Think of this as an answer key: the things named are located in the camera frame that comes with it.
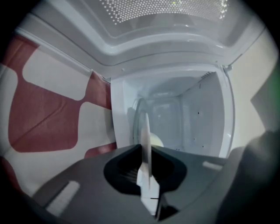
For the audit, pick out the white microwave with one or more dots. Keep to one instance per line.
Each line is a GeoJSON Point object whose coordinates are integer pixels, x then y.
{"type": "Point", "coordinates": [166, 54]}

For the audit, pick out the white round plate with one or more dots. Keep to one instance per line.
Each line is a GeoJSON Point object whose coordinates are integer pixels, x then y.
{"type": "Point", "coordinates": [146, 142]}

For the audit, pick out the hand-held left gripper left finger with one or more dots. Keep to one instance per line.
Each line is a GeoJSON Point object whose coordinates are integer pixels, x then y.
{"type": "Point", "coordinates": [92, 188]}

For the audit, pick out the red white checkered tablecloth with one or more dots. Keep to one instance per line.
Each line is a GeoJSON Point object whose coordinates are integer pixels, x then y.
{"type": "Point", "coordinates": [43, 109]}

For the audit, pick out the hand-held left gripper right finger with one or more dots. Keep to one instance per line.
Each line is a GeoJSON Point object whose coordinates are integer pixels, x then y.
{"type": "Point", "coordinates": [197, 186]}

